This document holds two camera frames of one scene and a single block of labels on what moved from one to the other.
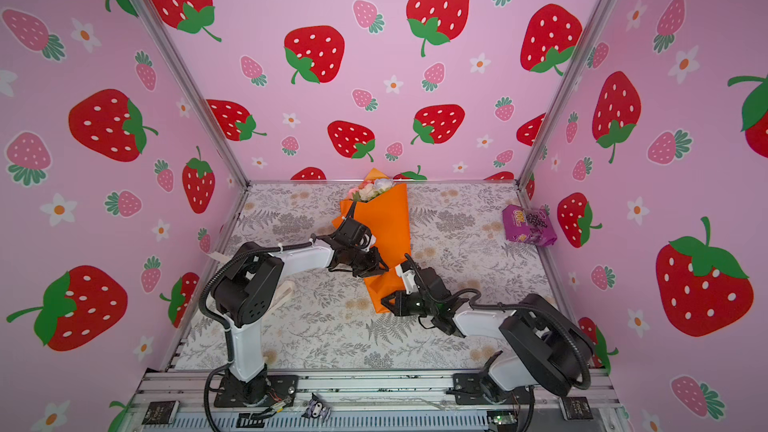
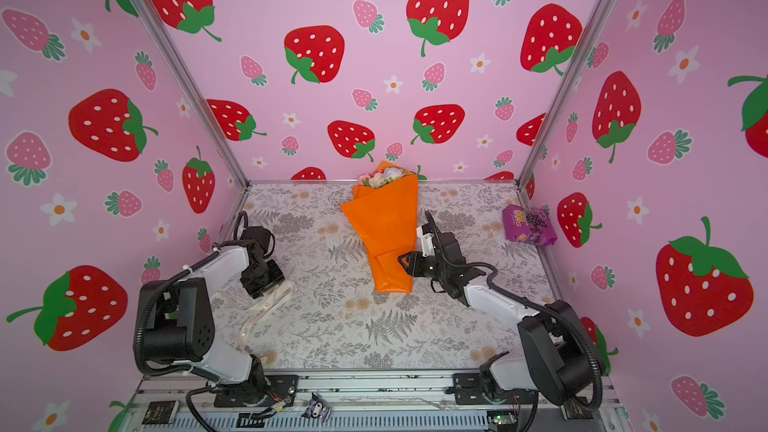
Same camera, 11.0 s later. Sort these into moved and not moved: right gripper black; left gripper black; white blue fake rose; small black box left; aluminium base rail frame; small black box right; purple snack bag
Moved: right gripper black; left gripper black; white blue fake rose
Not moved: small black box left; aluminium base rail frame; purple snack bag; small black box right
